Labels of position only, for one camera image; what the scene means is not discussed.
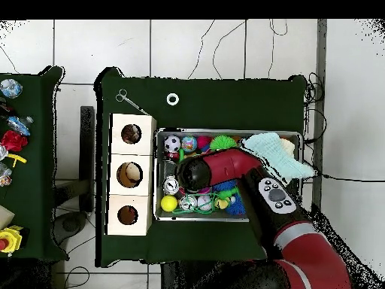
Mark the mint green knitted cloth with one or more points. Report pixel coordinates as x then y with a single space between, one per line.
270 150

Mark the cream knitted cloth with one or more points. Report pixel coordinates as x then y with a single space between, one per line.
288 145

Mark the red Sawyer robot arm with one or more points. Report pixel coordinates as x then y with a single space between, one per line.
234 165

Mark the wooden box with three holes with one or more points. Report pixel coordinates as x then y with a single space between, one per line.
147 180

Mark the colourful globe ball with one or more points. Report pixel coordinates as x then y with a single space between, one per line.
189 144

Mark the black white toy soccer ball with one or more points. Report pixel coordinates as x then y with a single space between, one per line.
172 143

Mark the silver soda can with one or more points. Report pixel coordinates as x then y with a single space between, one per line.
170 184

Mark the green spiky ball with eyes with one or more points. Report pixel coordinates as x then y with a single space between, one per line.
223 142

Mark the white toy baseball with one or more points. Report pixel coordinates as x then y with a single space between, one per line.
205 202

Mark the yellow ball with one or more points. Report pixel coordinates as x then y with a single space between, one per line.
169 203

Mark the blue spiky ball with eyes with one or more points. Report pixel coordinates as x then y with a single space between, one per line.
237 207

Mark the metal scissors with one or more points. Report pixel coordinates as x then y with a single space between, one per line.
129 100

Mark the yellow plastic toy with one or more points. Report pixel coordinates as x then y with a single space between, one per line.
16 159

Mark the crushed bottle with blue label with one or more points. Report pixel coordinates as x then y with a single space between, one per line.
19 125

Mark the red cloth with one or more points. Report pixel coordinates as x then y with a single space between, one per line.
13 141

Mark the clear plastic packet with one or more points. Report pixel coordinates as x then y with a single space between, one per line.
4 174

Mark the crushed clear plastic bottle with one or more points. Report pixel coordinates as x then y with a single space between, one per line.
10 88

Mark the beige foam block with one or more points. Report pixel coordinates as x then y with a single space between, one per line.
4 215

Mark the yellow emergency stop button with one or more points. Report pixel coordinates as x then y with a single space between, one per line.
9 239

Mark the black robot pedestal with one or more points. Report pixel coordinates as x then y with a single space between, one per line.
170 277

